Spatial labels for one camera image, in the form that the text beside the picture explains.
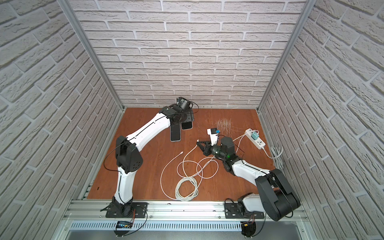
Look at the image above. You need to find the pink-cased smartphone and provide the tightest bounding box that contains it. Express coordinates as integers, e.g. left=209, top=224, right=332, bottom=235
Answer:
left=181, top=121, right=193, bottom=131

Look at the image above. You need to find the green-cased smartphone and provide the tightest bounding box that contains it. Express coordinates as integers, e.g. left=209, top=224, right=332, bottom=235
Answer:
left=170, top=124, right=181, bottom=142

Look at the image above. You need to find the white charging cable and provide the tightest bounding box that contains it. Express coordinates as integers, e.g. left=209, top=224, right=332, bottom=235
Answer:
left=159, top=151, right=193, bottom=201
left=174, top=130, right=256, bottom=202

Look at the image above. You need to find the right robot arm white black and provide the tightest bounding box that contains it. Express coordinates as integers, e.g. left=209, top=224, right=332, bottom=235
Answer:
left=197, top=137, right=301, bottom=222

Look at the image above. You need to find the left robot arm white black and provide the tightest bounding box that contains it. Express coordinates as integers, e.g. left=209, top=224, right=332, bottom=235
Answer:
left=104, top=97, right=197, bottom=217

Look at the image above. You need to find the teal USB charger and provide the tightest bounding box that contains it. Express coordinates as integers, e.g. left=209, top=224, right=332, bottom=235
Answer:
left=251, top=132, right=259, bottom=140

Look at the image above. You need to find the white power strip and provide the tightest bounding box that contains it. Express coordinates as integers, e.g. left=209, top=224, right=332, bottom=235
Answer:
left=245, top=129, right=266, bottom=150

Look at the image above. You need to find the right small circuit board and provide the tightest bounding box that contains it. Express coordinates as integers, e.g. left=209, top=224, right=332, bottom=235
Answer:
left=241, top=222, right=257, bottom=238

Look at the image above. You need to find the small circuit board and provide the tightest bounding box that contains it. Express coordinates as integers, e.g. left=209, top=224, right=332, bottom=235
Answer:
left=241, top=222, right=257, bottom=238
left=116, top=221, right=134, bottom=229

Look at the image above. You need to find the left small circuit board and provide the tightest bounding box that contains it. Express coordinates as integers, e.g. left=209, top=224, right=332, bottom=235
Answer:
left=116, top=221, right=134, bottom=229

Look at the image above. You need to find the power strip grey cord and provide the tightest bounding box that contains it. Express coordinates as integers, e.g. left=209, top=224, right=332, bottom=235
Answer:
left=260, top=146, right=285, bottom=172

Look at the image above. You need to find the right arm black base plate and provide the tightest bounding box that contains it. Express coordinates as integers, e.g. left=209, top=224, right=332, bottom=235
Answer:
left=224, top=193, right=265, bottom=220

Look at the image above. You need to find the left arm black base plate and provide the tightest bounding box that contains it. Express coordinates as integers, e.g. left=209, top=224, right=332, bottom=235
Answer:
left=101, top=199, right=148, bottom=219

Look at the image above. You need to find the aluminium front rail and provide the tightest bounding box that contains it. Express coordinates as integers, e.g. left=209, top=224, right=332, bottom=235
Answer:
left=61, top=200, right=310, bottom=223

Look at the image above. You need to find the aluminium frame post left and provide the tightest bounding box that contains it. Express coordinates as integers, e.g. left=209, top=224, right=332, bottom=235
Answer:
left=58, top=0, right=125, bottom=112

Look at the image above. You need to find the aluminium frame post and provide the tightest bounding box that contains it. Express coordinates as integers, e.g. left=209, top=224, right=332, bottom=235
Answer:
left=257, top=0, right=316, bottom=114
left=58, top=0, right=125, bottom=112

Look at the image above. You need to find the aluminium frame post right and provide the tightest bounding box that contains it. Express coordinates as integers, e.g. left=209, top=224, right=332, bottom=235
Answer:
left=257, top=0, right=316, bottom=114

